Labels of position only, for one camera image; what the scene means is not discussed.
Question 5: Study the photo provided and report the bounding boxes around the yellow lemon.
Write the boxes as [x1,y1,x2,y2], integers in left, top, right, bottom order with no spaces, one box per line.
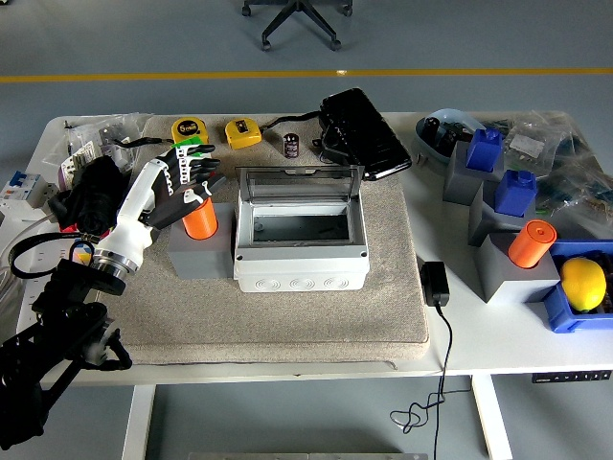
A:
[558,257,608,312]

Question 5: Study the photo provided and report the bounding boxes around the black case strap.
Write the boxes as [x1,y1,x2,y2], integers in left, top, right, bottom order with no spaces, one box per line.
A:
[261,110,323,131]

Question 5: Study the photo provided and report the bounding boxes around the clear bags of hardware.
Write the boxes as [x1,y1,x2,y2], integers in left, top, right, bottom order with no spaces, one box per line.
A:
[42,112,154,186]

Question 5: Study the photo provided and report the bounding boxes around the grey block with round hole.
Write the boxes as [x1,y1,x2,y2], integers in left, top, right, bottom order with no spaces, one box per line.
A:
[168,201,237,282]

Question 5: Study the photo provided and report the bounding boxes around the blue storage bin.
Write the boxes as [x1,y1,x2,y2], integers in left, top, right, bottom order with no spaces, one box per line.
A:
[541,239,613,334]

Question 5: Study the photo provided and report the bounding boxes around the grey-brown mat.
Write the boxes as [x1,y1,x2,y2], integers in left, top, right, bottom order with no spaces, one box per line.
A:
[102,114,431,368]

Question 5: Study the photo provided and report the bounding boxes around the black power adapter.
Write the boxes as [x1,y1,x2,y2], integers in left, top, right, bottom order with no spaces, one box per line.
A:
[420,261,451,308]

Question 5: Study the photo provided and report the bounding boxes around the orange cylinder battery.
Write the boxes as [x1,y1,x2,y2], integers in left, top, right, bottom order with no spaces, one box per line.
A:
[508,218,559,269]
[183,195,219,241]

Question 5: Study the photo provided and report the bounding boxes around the white power cord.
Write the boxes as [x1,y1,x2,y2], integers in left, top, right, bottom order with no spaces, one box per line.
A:
[0,213,58,269]

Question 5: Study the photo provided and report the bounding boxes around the clear bags of parts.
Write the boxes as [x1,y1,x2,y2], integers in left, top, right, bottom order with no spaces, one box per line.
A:
[478,109,613,241]

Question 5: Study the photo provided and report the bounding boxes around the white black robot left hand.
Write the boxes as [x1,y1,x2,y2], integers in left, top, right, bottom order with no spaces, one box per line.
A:
[98,143,227,264]

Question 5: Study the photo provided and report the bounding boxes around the white power strip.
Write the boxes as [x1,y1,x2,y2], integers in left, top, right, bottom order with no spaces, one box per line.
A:
[13,229,97,336]

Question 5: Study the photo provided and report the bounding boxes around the light blue bowl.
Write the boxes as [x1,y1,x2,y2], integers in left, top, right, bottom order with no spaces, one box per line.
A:
[414,107,488,169]

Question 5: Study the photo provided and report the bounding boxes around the yellow round tape measure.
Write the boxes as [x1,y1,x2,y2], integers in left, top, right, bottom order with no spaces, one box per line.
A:
[170,118,211,145]

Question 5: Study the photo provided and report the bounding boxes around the white table leg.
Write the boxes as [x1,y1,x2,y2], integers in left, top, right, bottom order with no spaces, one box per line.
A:
[471,375,513,460]
[122,384,157,460]

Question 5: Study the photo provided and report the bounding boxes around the white junction box clear lid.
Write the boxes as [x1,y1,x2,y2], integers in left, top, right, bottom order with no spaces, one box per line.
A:
[233,165,370,294]

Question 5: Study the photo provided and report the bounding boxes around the white circuit breaker blue switch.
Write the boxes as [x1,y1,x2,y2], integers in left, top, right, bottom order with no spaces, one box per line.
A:
[0,171,54,212]

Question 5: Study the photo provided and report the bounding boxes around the grey block holder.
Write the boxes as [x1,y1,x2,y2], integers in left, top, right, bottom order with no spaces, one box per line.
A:
[443,141,507,207]
[467,179,552,248]
[474,232,562,304]

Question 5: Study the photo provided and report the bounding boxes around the black tape measure strap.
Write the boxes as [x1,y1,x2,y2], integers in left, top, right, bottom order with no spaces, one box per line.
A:
[107,136,174,148]

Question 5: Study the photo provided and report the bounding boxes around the black adapter cord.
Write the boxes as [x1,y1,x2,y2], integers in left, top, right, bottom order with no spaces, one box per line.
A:
[390,304,473,460]

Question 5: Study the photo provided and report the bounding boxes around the black office chair base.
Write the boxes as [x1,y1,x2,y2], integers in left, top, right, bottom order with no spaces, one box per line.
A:
[241,0,354,53]

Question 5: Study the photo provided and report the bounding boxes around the yellow square tape measure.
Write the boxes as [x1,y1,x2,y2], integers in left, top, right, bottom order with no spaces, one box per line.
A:
[224,118,263,151]

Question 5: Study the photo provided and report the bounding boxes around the black table control panel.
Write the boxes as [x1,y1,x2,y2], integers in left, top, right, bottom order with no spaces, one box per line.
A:
[531,370,613,384]

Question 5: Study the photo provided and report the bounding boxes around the black cloth bundle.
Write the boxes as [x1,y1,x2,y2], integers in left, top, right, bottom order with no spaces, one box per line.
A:
[47,155,133,236]

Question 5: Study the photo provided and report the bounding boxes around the black zip case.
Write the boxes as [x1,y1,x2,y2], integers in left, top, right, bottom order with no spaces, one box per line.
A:
[313,87,413,182]

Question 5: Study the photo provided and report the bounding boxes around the blue plastic block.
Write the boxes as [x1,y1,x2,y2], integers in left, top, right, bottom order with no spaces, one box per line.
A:
[465,127,505,173]
[493,169,538,217]

